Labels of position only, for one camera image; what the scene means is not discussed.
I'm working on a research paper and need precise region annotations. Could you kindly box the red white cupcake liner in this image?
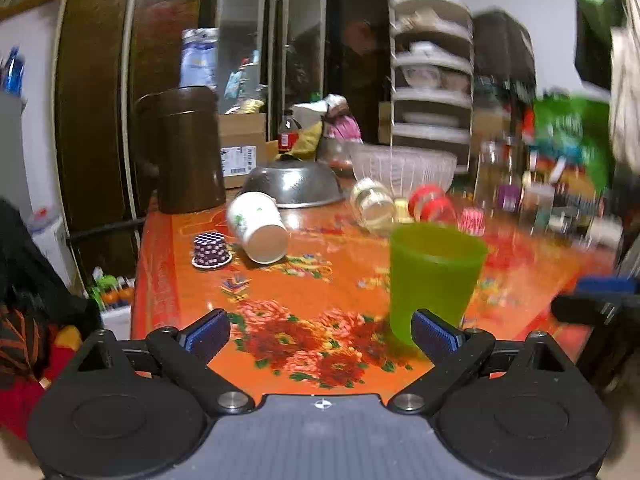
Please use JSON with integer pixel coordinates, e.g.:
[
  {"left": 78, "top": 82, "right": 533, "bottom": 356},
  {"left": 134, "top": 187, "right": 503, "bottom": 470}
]
[{"left": 458, "top": 208, "right": 486, "bottom": 237}]

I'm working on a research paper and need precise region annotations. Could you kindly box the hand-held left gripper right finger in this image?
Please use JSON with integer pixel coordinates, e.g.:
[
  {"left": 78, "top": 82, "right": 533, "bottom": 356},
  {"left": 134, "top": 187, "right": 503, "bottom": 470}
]
[{"left": 390, "top": 308, "right": 571, "bottom": 414}]

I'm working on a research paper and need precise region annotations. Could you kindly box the brown plastic pitcher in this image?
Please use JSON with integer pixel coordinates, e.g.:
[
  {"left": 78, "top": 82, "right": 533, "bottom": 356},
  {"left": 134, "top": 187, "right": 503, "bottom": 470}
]
[{"left": 134, "top": 86, "right": 227, "bottom": 215}]

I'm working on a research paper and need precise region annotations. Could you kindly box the cardboard box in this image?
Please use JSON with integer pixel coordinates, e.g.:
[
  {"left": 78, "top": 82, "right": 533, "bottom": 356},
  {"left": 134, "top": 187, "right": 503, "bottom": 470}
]
[{"left": 218, "top": 112, "right": 267, "bottom": 191}]

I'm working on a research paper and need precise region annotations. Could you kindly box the dark wooden cabinet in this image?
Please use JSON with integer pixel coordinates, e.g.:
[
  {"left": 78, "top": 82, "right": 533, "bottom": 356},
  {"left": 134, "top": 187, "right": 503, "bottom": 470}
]
[{"left": 54, "top": 0, "right": 421, "bottom": 266}]

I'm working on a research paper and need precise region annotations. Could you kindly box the white dish rack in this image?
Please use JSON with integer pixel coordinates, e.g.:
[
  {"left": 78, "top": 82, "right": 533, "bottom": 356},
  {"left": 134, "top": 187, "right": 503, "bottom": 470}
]
[{"left": 388, "top": 0, "right": 474, "bottom": 172}]

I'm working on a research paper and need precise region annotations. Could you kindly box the clear plastic bowl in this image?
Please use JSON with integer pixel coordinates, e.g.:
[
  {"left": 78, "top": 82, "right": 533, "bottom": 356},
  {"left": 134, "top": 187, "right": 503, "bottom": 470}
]
[{"left": 349, "top": 144, "right": 459, "bottom": 197}]

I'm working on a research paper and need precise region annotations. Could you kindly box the red label bottle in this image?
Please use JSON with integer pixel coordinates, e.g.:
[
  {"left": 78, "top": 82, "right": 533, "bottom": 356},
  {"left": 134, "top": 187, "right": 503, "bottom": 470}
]
[{"left": 277, "top": 109, "right": 301, "bottom": 157}]

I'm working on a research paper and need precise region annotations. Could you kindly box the white plastic container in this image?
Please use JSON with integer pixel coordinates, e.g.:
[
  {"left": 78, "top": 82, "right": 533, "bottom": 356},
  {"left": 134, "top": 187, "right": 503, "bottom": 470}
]
[{"left": 27, "top": 207, "right": 77, "bottom": 282}]

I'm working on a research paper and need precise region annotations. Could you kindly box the green bag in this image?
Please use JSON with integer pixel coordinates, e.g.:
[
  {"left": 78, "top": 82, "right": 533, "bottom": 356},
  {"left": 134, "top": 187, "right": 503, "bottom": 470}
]
[{"left": 531, "top": 91, "right": 614, "bottom": 196}]

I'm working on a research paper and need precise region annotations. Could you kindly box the orange floral tablecloth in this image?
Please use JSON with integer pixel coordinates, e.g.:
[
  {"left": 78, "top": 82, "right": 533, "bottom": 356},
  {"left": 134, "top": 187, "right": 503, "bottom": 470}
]
[{"left": 131, "top": 180, "right": 618, "bottom": 403}]

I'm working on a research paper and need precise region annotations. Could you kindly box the yellow bag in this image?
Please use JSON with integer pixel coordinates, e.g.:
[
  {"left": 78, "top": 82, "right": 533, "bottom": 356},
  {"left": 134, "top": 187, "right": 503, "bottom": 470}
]
[{"left": 290, "top": 121, "right": 327, "bottom": 161}]

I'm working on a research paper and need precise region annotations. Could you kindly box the white box of markers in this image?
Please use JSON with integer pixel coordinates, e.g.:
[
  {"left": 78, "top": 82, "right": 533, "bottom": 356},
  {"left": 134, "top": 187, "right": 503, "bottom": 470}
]
[{"left": 89, "top": 266, "right": 136, "bottom": 332}]

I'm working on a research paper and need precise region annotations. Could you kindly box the purple lid jar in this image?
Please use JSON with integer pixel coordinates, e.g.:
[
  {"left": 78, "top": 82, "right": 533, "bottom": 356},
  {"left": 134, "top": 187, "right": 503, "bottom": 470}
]
[{"left": 497, "top": 184, "right": 522, "bottom": 214}]

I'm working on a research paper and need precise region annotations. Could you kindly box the green plastic cup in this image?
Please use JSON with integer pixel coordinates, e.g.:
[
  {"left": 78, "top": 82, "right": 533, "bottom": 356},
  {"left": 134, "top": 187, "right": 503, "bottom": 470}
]
[{"left": 389, "top": 222, "right": 489, "bottom": 349}]

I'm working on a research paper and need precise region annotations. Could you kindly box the purple dotted cupcake liner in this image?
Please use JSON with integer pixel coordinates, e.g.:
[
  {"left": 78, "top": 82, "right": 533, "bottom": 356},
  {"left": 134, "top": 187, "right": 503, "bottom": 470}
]
[{"left": 192, "top": 231, "right": 233, "bottom": 270}]

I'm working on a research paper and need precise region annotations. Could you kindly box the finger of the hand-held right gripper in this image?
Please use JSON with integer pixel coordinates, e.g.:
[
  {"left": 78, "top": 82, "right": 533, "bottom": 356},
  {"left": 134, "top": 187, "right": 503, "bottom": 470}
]
[{"left": 551, "top": 276, "right": 640, "bottom": 327}]

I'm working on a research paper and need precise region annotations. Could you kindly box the tall glass bottle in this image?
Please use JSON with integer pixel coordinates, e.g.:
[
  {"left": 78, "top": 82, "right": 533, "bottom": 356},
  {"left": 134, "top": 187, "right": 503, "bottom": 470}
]
[{"left": 474, "top": 140, "right": 507, "bottom": 212}]

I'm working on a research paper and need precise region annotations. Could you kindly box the metal bowl upside down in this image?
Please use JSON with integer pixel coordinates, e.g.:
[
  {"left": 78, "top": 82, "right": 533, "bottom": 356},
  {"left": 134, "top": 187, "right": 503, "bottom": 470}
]
[{"left": 241, "top": 159, "right": 344, "bottom": 209}]

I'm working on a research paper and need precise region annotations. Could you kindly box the blue white packet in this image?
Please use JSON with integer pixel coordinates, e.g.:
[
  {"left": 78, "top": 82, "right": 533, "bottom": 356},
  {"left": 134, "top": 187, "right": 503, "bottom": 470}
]
[{"left": 179, "top": 27, "right": 220, "bottom": 89}]

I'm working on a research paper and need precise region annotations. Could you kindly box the dark cloth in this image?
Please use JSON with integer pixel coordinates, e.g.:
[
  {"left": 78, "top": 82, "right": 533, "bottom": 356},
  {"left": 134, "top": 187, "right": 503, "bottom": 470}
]
[{"left": 0, "top": 199, "right": 103, "bottom": 442}]

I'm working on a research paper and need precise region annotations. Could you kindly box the clear glass jar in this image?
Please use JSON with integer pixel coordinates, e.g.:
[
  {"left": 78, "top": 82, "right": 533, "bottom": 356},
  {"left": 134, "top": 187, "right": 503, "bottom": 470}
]
[{"left": 349, "top": 178, "right": 397, "bottom": 234}]

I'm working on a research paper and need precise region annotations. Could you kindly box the dark hanging bag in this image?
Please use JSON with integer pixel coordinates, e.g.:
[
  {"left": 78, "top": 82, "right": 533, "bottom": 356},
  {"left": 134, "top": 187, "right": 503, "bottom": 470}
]
[{"left": 571, "top": 0, "right": 627, "bottom": 88}]

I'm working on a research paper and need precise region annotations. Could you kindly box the pink bag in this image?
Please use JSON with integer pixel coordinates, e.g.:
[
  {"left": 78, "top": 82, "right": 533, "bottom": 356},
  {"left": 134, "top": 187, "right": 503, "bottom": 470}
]
[{"left": 324, "top": 111, "right": 363, "bottom": 144}]

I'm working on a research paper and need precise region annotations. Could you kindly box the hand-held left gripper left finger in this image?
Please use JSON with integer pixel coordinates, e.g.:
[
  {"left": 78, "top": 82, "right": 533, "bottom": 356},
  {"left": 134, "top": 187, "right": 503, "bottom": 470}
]
[{"left": 75, "top": 308, "right": 256, "bottom": 415}]

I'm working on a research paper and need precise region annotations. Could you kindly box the white paper cup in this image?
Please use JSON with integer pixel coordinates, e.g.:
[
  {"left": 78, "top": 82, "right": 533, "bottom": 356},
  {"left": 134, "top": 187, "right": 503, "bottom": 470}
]
[{"left": 227, "top": 192, "right": 290, "bottom": 265}]

